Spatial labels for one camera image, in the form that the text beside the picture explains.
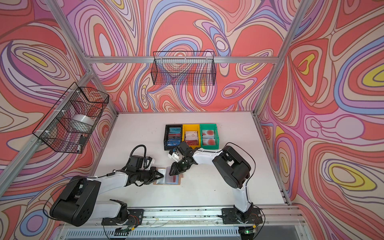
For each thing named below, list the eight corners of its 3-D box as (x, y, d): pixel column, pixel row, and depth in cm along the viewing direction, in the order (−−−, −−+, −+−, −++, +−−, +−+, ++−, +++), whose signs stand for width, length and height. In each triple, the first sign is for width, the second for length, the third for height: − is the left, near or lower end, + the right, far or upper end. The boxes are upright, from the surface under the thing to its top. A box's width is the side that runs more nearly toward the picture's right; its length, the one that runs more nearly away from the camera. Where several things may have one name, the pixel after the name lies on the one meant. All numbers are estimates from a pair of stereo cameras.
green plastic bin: (200, 149, 99) (201, 144, 94) (199, 129, 110) (200, 123, 105) (218, 149, 99) (220, 144, 94) (216, 129, 110) (217, 123, 105)
